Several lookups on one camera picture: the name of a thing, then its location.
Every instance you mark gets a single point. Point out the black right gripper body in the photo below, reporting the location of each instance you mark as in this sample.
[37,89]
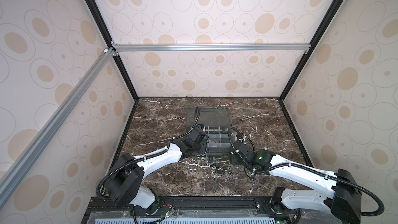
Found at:
[233,162]

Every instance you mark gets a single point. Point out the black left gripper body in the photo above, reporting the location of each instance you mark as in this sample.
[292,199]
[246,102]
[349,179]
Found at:
[200,148]

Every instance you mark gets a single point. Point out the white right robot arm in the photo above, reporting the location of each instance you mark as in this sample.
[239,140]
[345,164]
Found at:
[326,191]

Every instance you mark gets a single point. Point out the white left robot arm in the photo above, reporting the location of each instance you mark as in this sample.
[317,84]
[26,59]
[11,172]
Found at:
[123,183]

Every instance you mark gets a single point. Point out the pile of screws and nuts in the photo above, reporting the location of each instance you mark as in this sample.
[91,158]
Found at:
[214,165]

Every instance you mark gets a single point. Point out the clear plastic compartment box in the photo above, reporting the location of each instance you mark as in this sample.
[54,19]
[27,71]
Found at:
[217,122]

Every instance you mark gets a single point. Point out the silver aluminium crossbar rear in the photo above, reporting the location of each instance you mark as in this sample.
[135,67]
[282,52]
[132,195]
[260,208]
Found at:
[212,47]

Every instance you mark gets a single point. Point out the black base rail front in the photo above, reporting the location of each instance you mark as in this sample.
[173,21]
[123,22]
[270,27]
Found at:
[202,210]

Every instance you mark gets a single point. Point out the black corner frame post right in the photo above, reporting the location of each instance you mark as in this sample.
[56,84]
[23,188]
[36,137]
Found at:
[324,24]

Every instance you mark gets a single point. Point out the black corner frame post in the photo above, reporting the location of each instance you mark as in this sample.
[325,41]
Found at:
[103,29]
[324,24]

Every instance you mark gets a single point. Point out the silver aluminium rail left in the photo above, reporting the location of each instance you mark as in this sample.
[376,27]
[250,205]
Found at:
[23,164]

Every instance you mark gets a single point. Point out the black corner frame post left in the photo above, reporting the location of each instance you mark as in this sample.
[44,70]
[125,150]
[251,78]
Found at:
[103,29]

